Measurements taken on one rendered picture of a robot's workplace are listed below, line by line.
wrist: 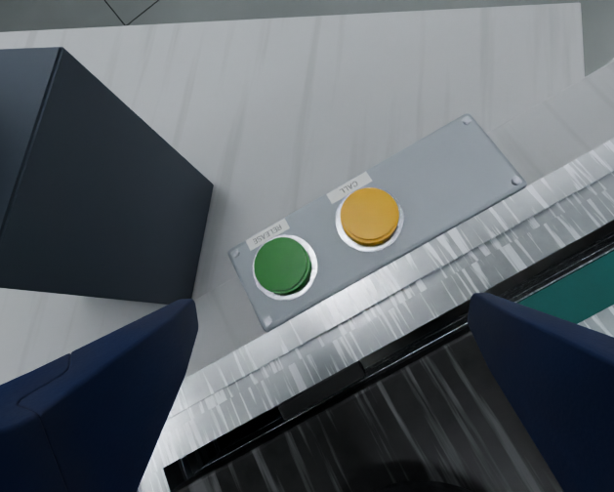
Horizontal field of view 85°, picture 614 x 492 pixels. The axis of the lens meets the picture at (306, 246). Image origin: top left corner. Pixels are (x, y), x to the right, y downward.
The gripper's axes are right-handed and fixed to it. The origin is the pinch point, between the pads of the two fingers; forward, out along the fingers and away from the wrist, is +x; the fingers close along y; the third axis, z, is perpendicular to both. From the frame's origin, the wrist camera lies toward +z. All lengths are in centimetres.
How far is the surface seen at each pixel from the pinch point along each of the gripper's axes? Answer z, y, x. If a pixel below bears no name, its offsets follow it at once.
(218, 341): -15.4, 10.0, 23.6
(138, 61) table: 14, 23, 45
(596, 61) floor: 25, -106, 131
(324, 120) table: 5.7, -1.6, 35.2
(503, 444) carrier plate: -11.9, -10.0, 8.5
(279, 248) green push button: -2.9, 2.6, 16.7
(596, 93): 7.6, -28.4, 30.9
